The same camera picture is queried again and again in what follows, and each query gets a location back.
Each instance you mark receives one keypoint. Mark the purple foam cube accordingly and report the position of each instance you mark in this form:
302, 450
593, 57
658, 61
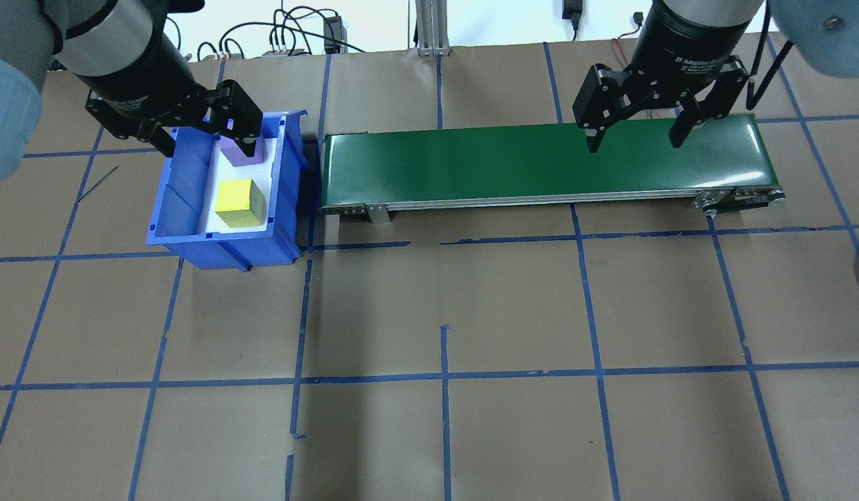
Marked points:
229, 154

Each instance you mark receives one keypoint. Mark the yellow foam cube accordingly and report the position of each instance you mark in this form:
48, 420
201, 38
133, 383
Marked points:
236, 202

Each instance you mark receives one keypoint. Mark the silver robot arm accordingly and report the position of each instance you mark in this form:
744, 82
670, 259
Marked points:
825, 35
88, 35

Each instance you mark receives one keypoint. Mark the blue plastic storage bin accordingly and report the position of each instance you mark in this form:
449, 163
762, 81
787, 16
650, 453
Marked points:
182, 202

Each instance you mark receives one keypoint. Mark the white foam pad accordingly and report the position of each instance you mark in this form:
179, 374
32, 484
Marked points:
273, 177

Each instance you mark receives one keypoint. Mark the green conveyor belt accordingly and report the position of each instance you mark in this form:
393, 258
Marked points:
506, 160

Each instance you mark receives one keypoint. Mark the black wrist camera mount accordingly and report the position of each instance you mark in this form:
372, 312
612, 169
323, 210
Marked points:
186, 5

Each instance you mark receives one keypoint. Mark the aluminium extrusion post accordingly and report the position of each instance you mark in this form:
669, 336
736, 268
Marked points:
432, 28

